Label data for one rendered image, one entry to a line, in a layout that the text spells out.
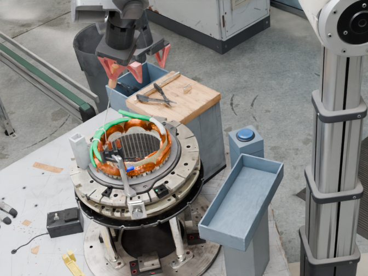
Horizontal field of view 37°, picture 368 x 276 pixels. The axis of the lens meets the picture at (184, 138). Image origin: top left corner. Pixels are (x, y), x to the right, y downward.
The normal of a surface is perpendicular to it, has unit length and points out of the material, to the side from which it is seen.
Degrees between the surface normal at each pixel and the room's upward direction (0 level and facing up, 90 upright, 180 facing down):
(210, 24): 90
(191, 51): 0
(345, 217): 90
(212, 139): 90
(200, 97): 0
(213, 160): 90
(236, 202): 0
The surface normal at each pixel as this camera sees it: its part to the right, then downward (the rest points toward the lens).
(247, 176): -0.12, -0.77
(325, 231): 0.07, 0.63
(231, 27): 0.65, 0.40
